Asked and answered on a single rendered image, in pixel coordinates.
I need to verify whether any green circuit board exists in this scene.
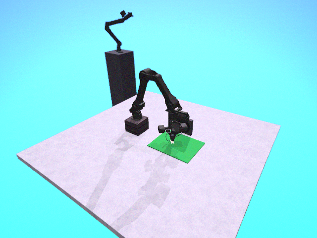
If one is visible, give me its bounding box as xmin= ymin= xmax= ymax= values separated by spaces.
xmin=147 ymin=131 xmax=205 ymax=163

